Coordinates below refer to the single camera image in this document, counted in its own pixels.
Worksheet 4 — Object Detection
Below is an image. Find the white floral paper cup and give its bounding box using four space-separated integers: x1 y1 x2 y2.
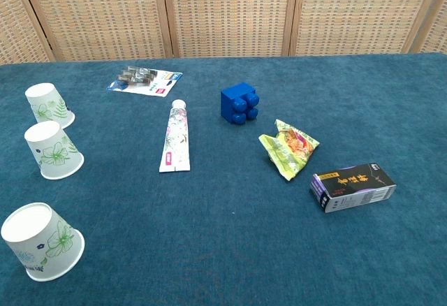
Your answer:
24 120 85 180
0 202 86 282
24 82 76 129

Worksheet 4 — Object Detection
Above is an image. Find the blue plastic building block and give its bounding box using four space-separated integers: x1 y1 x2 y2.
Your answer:
220 82 261 126

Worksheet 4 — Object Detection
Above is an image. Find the white floral toothpaste tube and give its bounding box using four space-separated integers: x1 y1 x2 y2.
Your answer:
159 99 191 173

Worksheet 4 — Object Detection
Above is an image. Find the crumpled green snack wrapper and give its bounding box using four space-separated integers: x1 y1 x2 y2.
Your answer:
258 119 321 182

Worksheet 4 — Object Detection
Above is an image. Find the blue table cloth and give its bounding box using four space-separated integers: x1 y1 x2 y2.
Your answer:
0 52 447 306

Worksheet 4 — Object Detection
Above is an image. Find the woven wood-framed folding screen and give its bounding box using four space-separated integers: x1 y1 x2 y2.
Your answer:
0 0 447 65

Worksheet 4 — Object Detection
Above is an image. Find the black and purple carton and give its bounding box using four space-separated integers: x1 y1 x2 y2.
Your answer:
309 163 397 214

